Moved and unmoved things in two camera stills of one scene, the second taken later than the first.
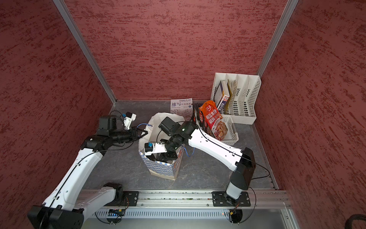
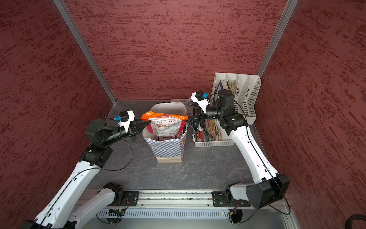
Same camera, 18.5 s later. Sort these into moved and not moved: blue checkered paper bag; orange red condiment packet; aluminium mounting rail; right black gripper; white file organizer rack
Moved: blue checkered paper bag; orange red condiment packet; right black gripper
Not moved: aluminium mounting rail; white file organizer rack
